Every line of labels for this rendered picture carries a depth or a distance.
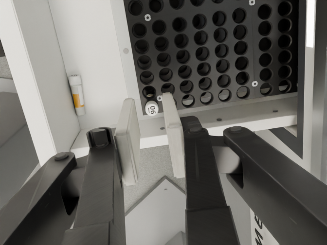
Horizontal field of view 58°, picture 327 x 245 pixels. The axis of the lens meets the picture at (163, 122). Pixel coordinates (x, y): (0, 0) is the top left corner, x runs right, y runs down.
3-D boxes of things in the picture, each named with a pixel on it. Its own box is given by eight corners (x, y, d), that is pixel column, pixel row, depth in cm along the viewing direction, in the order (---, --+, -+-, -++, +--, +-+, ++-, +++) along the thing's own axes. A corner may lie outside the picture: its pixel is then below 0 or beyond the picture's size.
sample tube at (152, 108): (145, 103, 32) (146, 116, 27) (144, 92, 31) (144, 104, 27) (156, 102, 32) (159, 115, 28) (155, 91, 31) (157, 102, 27)
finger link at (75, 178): (119, 193, 14) (55, 202, 14) (126, 148, 18) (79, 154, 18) (113, 164, 13) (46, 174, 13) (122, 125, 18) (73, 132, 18)
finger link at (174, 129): (167, 127, 15) (182, 124, 15) (160, 93, 21) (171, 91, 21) (174, 179, 16) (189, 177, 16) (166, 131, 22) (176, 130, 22)
